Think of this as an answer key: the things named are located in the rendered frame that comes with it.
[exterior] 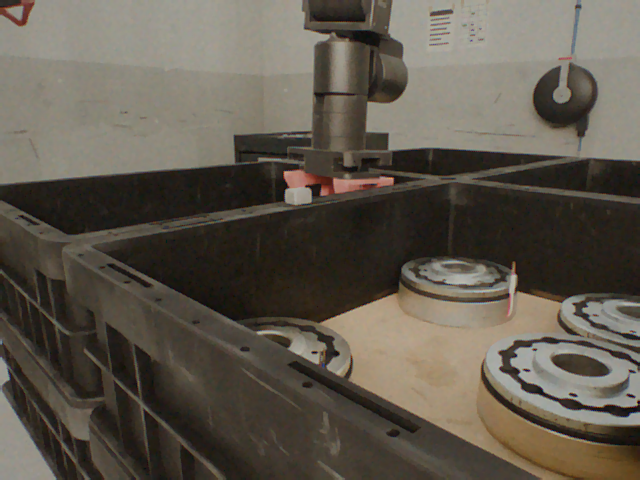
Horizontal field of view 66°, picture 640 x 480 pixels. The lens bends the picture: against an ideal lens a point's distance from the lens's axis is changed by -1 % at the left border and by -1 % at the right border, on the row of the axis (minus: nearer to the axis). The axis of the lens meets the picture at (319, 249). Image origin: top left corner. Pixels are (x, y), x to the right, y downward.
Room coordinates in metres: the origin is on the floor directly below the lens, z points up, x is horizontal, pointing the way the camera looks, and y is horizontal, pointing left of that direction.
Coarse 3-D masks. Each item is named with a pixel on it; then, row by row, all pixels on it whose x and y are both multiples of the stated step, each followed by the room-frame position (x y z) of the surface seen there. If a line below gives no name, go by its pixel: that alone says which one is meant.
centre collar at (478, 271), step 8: (432, 264) 0.43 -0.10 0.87; (440, 264) 0.43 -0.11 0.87; (448, 264) 0.44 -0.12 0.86; (456, 264) 0.44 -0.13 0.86; (464, 264) 0.44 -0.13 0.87; (472, 264) 0.43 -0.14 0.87; (480, 264) 0.43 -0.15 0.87; (432, 272) 0.42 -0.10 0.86; (440, 272) 0.41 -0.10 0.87; (448, 272) 0.41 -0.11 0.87; (456, 272) 0.41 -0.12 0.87; (464, 272) 0.41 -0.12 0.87; (472, 272) 0.41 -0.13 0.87; (480, 272) 0.41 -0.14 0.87; (464, 280) 0.40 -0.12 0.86; (472, 280) 0.40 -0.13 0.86
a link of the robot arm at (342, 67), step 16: (320, 48) 0.53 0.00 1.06; (336, 48) 0.52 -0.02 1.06; (352, 48) 0.52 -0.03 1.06; (368, 48) 0.53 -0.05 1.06; (320, 64) 0.52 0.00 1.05; (336, 64) 0.52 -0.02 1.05; (352, 64) 0.52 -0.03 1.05; (368, 64) 0.53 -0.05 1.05; (320, 80) 0.52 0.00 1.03; (336, 80) 0.51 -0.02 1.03; (352, 80) 0.52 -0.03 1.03; (368, 80) 0.56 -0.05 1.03
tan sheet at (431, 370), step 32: (352, 320) 0.39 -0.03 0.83; (384, 320) 0.39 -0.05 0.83; (416, 320) 0.39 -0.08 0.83; (512, 320) 0.39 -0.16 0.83; (544, 320) 0.39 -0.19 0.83; (352, 352) 0.33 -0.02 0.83; (384, 352) 0.33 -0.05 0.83; (416, 352) 0.33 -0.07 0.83; (448, 352) 0.33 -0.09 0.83; (480, 352) 0.33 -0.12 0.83; (384, 384) 0.29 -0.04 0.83; (416, 384) 0.29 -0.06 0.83; (448, 384) 0.29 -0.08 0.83; (448, 416) 0.25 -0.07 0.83
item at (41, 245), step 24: (192, 168) 0.65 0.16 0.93; (216, 168) 0.67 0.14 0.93; (360, 192) 0.45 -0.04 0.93; (0, 216) 0.36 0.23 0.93; (24, 216) 0.35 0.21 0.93; (216, 216) 0.34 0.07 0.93; (0, 240) 0.37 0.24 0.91; (24, 240) 0.31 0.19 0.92; (48, 240) 0.28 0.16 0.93; (72, 240) 0.28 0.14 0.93; (48, 264) 0.28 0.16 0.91
